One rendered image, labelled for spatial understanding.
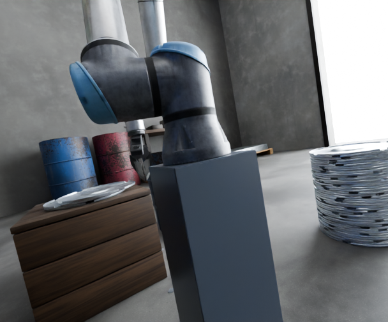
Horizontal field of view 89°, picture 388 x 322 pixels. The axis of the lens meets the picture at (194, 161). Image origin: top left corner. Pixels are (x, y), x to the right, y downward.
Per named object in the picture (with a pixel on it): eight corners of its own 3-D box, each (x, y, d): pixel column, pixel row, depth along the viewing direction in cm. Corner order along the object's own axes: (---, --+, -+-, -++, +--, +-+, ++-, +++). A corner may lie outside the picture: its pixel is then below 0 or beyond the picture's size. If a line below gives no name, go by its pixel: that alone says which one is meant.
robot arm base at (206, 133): (208, 154, 54) (201, 117, 53) (246, 151, 40) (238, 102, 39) (155, 165, 47) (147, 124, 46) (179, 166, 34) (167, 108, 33)
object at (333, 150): (296, 154, 96) (296, 152, 96) (354, 143, 96) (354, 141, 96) (342, 157, 67) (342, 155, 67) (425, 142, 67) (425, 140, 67)
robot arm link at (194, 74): (224, 103, 38) (212, 32, 37) (156, 114, 35) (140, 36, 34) (207, 115, 50) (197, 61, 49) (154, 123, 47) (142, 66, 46)
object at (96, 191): (108, 184, 100) (107, 182, 100) (149, 180, 85) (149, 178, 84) (41, 203, 75) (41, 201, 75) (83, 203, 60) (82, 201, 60)
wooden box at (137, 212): (141, 243, 109) (127, 182, 106) (168, 276, 76) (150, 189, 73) (54, 279, 89) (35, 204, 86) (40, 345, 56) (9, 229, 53)
